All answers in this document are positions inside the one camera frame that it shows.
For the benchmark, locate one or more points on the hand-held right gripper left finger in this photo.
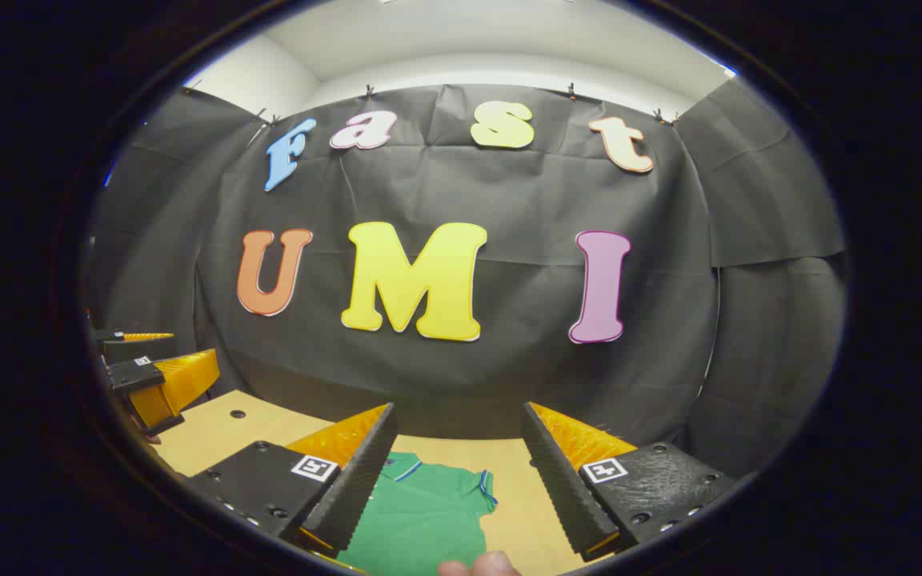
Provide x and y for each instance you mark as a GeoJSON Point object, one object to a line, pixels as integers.
{"type": "Point", "coordinates": [357, 480]}

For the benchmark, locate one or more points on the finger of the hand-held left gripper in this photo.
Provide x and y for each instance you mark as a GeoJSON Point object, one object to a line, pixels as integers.
{"type": "Point", "coordinates": [129, 346]}
{"type": "Point", "coordinates": [137, 374]}

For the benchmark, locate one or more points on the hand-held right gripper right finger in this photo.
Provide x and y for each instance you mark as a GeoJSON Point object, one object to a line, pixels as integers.
{"type": "Point", "coordinates": [561, 488]}

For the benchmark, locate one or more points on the green T-shirt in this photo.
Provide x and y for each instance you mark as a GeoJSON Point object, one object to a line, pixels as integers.
{"type": "Point", "coordinates": [421, 520]}

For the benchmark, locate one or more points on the black backdrop cloth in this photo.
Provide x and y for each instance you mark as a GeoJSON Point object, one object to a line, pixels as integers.
{"type": "Point", "coordinates": [509, 376]}

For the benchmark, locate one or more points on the row of small backdrop clips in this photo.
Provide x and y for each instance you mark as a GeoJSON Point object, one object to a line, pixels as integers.
{"type": "Point", "coordinates": [369, 92]}

